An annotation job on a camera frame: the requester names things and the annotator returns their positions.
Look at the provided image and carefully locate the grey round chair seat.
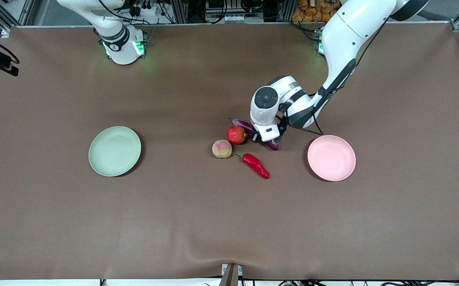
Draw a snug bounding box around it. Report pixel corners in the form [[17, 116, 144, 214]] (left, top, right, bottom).
[[416, 0, 459, 20]]

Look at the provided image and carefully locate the yellow-pink peach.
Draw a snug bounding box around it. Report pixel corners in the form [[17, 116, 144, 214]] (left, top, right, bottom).
[[212, 140, 233, 159]]

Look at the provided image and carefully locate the pink round plate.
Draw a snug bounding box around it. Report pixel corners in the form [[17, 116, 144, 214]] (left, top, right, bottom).
[[307, 135, 357, 182]]

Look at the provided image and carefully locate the bag of orange fruits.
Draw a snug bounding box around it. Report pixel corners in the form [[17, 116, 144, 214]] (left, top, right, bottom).
[[292, 0, 341, 23]]

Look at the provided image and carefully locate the white power strip with plugs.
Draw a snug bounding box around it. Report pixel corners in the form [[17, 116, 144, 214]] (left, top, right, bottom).
[[128, 0, 164, 16]]

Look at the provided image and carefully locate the light green round plate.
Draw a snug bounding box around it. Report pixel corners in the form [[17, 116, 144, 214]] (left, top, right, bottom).
[[88, 126, 142, 177]]

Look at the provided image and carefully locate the red apple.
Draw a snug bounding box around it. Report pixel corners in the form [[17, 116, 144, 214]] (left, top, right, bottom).
[[226, 126, 248, 145]]

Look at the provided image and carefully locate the long purple eggplant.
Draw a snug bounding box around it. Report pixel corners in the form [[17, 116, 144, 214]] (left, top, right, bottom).
[[228, 114, 280, 151]]

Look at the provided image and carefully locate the brown table cloth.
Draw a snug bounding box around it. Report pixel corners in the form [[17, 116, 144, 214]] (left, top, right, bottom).
[[0, 22, 459, 280]]

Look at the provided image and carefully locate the red chili pepper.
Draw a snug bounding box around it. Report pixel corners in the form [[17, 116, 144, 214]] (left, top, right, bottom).
[[233, 153, 270, 180]]

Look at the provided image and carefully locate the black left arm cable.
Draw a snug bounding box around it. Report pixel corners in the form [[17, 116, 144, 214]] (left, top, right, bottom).
[[278, 16, 393, 137]]

